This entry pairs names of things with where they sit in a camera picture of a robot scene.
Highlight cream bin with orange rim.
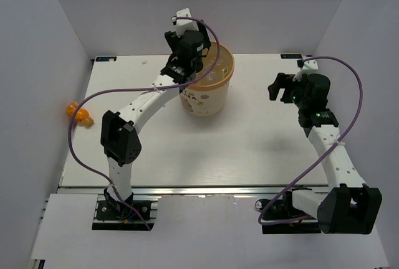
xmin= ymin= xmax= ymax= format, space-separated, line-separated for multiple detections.
xmin=180 ymin=41 xmax=234 ymax=117

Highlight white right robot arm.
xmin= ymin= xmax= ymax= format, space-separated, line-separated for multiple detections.
xmin=281 ymin=73 xmax=382 ymax=235

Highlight orange bottle at left edge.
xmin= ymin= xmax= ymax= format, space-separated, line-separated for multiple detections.
xmin=65 ymin=102 xmax=94 ymax=128

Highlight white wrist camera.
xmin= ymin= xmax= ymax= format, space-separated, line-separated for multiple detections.
xmin=171 ymin=8 xmax=198 ymax=37
xmin=293 ymin=59 xmax=319 ymax=82

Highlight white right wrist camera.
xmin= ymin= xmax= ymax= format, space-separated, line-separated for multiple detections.
xmin=293 ymin=59 xmax=319 ymax=82

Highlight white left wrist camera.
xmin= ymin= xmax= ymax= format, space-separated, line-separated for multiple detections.
xmin=171 ymin=8 xmax=198 ymax=37

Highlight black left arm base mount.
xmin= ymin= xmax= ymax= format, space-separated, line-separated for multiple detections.
xmin=92 ymin=199 xmax=158 ymax=232

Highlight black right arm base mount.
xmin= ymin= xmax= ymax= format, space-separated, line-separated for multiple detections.
xmin=262 ymin=191 xmax=321 ymax=235

